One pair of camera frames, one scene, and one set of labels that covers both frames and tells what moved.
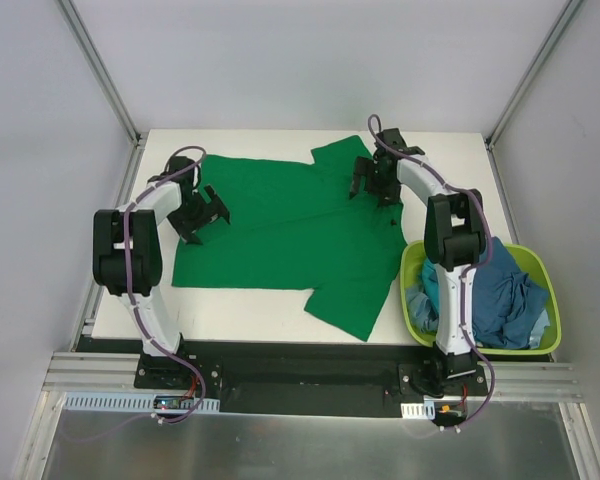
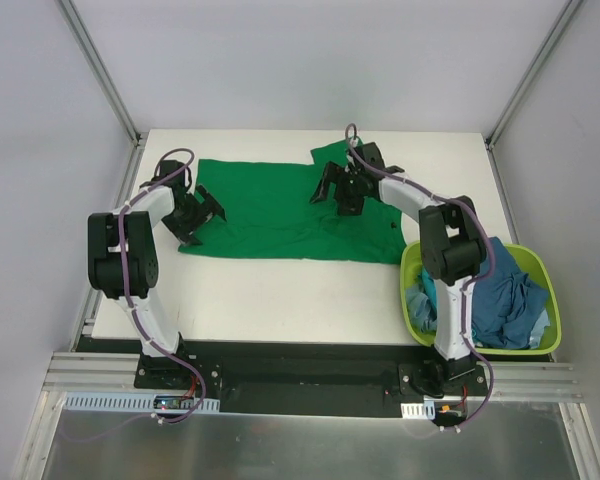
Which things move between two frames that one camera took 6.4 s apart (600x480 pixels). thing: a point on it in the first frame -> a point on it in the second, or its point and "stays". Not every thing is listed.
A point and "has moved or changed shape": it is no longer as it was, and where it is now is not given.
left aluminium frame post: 108,89 stays
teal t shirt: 430,284 stays
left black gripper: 203,214 stays
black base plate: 303,378 stays
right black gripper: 372,175 -> 341,183
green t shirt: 295,225 has moved or changed shape
